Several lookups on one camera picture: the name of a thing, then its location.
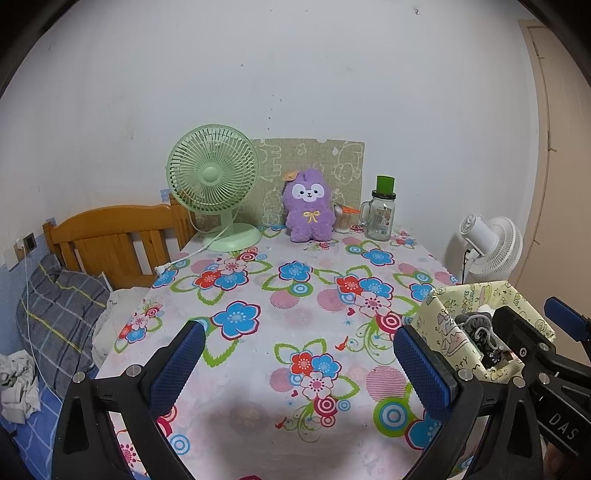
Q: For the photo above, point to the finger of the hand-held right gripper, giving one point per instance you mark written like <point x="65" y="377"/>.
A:
<point x="568" y="316"/>
<point x="521" y="337"/>

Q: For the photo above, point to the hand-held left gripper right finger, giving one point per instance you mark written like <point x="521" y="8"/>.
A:
<point x="425" y="374"/>

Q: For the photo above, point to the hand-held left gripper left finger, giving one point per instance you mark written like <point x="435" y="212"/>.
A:
<point x="178" y="369"/>

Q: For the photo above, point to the yellow cartoon paper box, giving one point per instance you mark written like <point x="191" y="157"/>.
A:
<point x="443" y="341"/>

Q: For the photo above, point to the white bedding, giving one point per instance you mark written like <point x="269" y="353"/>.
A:
<point x="111" y="318"/>

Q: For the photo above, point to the white standing fan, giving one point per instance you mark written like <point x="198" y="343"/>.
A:
<point x="501" y="249"/>

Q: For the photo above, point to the floral tablecloth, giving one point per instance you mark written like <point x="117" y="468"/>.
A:
<point x="286" y="332"/>

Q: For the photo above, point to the grey plaid pillow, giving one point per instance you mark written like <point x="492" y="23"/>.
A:
<point x="60" y="314"/>

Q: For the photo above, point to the beige door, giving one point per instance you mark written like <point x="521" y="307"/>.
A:
<point x="568" y="184"/>

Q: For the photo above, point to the glass jar with green lid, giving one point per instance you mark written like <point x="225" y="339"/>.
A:
<point x="381" y="221"/>

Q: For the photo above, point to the white crumpled cloth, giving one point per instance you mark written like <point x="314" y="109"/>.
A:
<point x="18" y="392"/>

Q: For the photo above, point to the wooden bed headboard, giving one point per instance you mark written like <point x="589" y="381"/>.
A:
<point x="101" y="226"/>

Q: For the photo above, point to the cotton swab jar orange lid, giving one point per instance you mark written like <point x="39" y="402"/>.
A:
<point x="344" y="224"/>

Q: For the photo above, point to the purple plush toy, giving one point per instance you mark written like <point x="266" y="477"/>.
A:
<point x="309" y="226"/>

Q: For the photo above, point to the green desk fan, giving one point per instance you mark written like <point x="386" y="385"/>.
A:
<point x="210" y="175"/>

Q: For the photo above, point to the green patterned board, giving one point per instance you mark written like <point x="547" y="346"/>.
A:
<point x="341" y="161"/>

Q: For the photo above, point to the dark wall switch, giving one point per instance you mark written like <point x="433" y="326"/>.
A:
<point x="30" y="241"/>

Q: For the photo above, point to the white wall socket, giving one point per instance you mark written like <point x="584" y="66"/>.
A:
<point x="13" y="259"/>

